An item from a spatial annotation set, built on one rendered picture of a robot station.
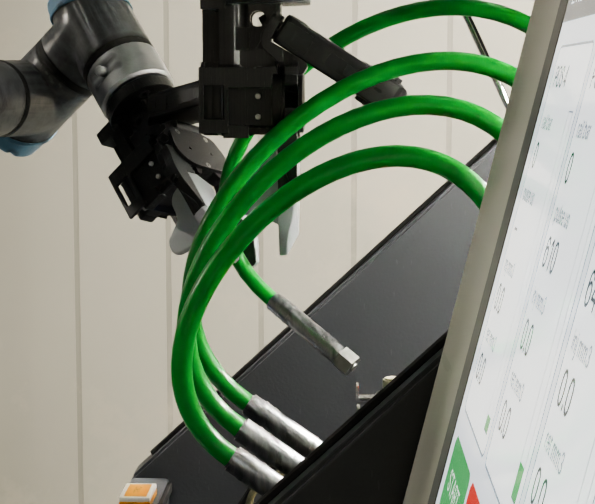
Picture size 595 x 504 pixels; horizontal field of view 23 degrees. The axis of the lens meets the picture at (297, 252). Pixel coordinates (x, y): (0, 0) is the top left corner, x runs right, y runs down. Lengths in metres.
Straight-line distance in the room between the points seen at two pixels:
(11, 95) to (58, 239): 1.81
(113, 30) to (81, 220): 1.78
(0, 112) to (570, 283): 0.97
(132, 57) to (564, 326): 0.98
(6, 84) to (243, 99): 0.33
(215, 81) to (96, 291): 2.08
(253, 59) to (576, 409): 0.77
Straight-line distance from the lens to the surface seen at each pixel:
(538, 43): 0.74
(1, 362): 3.27
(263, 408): 1.10
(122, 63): 1.40
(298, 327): 1.28
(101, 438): 3.25
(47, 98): 1.45
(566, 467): 0.41
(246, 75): 1.14
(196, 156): 1.34
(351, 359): 1.27
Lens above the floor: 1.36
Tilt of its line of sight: 7 degrees down
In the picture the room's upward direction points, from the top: straight up
